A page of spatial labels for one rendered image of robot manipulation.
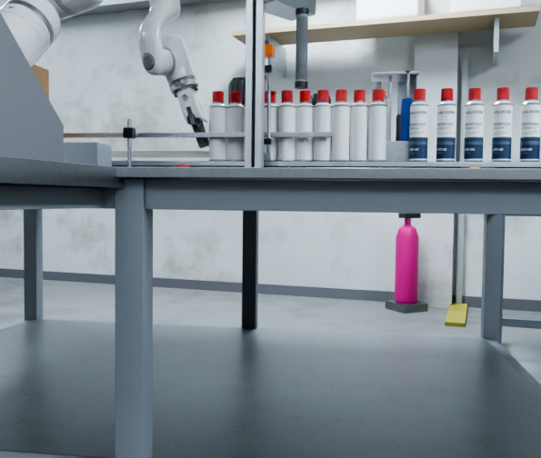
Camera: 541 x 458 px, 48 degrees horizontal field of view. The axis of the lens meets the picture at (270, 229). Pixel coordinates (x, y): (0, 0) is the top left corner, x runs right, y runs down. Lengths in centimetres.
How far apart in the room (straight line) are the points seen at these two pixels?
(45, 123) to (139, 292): 37
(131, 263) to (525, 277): 380
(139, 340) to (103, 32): 478
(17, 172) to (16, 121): 22
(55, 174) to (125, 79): 460
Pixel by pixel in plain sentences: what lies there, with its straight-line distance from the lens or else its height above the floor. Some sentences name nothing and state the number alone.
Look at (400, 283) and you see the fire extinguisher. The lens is 439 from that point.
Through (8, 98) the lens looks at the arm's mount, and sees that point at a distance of 120.
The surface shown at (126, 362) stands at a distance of 129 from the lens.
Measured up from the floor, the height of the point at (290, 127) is 98.
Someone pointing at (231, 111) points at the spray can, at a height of 103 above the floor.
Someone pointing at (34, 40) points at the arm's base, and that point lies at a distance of 140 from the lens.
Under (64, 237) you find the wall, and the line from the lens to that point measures 594.
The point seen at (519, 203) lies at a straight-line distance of 121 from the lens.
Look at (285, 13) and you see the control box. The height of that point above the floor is 129.
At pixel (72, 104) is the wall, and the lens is 593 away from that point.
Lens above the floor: 77
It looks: 3 degrees down
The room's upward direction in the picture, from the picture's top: 1 degrees clockwise
